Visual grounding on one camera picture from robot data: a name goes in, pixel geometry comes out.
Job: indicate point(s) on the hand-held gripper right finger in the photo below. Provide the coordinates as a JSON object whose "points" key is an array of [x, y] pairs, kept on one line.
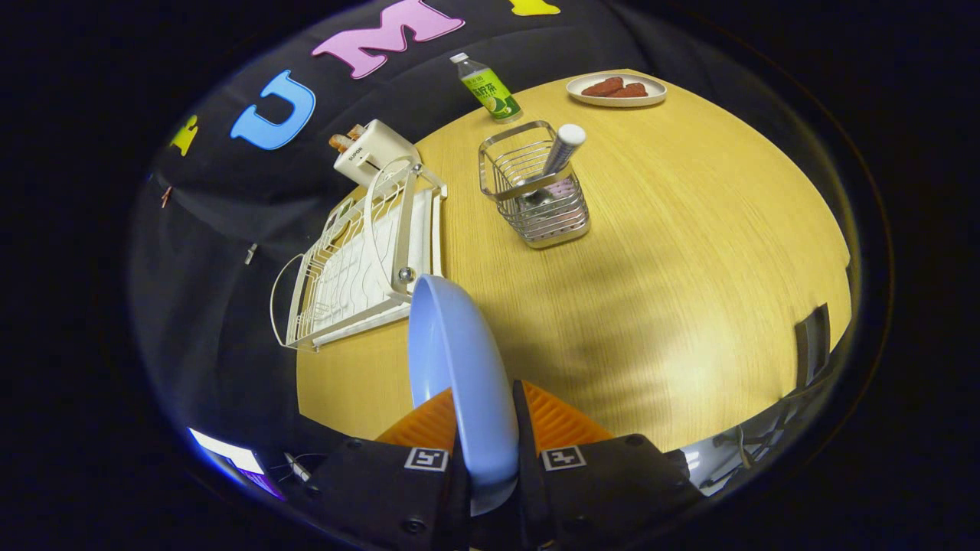
{"points": [[597, 490]]}

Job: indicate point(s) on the silver clip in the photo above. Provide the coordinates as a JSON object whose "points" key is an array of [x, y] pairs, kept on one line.
{"points": [[250, 253]]}

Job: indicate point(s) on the pink clip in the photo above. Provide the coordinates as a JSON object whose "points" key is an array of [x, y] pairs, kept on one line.
{"points": [[165, 197]]}

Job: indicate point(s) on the toast slice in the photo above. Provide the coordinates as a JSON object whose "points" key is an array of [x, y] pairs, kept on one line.
{"points": [[341, 142], [354, 132]]}

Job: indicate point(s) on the black backdrop cloth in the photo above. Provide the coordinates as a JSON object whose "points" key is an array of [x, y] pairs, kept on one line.
{"points": [[214, 176]]}

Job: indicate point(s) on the green label drink bottle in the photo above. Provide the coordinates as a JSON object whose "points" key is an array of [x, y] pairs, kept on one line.
{"points": [[490, 90]]}

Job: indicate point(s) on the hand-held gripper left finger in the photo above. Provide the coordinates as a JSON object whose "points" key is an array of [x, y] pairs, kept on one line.
{"points": [[383, 490]]}

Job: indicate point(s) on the blue plate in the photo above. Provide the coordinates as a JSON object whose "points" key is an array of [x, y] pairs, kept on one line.
{"points": [[459, 367]]}

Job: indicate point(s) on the white toaster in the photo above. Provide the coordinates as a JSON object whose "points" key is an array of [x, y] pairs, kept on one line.
{"points": [[379, 149]]}

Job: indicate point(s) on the small white oval dish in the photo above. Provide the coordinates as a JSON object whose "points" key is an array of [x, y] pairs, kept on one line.
{"points": [[651, 96]]}

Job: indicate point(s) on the lit monitor screen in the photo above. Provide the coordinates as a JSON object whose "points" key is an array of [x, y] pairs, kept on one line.
{"points": [[230, 453]]}

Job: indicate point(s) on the red meat piece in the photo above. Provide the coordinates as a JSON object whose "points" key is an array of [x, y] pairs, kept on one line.
{"points": [[632, 90], [603, 86]]}

